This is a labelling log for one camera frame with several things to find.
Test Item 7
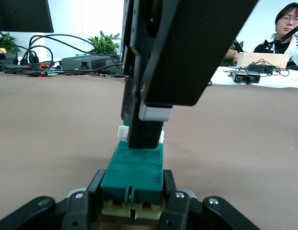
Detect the brown paper table cover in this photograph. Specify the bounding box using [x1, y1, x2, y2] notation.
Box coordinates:
[0, 71, 298, 230]

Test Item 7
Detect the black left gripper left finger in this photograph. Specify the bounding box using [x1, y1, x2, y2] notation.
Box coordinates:
[0, 169, 108, 230]

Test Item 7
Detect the small black adapter box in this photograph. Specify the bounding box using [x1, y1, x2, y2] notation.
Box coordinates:
[232, 70, 248, 83]
[246, 71, 261, 84]

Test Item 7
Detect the black computer monitor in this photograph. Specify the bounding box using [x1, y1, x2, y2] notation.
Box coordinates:
[0, 0, 54, 33]

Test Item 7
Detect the light wooden block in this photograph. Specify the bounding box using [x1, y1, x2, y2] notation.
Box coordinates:
[236, 52, 290, 69]

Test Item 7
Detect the flat black device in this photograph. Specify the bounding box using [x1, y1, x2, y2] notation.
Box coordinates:
[247, 64, 274, 74]

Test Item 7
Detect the green terminal block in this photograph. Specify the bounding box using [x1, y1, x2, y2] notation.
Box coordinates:
[100, 119, 166, 220]

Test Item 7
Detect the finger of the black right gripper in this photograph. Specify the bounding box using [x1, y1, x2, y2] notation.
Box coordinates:
[121, 0, 161, 122]
[127, 0, 260, 149]

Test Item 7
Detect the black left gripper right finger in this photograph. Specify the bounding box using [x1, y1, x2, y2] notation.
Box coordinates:
[155, 169, 260, 230]

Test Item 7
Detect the green potted plant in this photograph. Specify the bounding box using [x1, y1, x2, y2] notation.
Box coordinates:
[87, 30, 122, 56]
[0, 32, 21, 60]
[222, 40, 245, 67]

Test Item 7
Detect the black desk cable bundle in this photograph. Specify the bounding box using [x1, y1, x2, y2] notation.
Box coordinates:
[0, 34, 65, 78]

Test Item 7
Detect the person in white jacket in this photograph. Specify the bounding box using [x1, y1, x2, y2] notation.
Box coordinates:
[253, 2, 298, 70]

